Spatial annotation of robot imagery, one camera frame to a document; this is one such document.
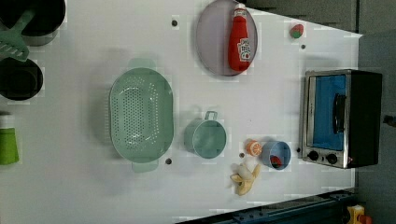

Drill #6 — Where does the grey round plate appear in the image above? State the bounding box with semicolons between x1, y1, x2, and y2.
195;0;258;76

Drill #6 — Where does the toy peeled banana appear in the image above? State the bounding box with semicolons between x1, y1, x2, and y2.
230;163;261;196

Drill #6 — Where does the silver black toaster oven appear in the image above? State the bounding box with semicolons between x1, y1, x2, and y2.
302;69;382;169

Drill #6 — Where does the steel pot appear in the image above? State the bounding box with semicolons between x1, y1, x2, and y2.
0;0;66;47

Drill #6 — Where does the toy orange slice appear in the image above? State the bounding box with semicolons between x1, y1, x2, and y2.
246;140;262;157

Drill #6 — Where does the red ketchup bottle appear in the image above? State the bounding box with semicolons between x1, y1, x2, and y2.
228;4;251;72

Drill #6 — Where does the green plastic colander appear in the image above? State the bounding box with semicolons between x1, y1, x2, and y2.
108;58;174;173

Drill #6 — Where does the green measuring cup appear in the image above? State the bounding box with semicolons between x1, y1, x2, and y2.
184;111;227;160

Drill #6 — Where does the blue cup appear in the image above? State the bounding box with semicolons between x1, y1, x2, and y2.
261;141;291;170

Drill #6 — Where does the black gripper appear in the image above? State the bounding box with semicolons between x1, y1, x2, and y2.
383;115;396;127

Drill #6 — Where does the yellow red clamp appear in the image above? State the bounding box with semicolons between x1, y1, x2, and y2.
347;204;373;224

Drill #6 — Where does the black round pot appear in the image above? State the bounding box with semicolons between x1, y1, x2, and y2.
0;58;44;101

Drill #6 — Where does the red toy in cup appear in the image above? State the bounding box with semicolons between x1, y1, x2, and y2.
270;156;282;168

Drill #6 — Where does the blue metal table frame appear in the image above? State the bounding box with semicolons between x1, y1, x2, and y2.
177;190;357;224

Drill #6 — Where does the green slotted spatula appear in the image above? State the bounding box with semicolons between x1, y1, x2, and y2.
0;9;35;62

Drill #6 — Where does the toy strawberry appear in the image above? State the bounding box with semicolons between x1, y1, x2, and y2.
290;24;304;39

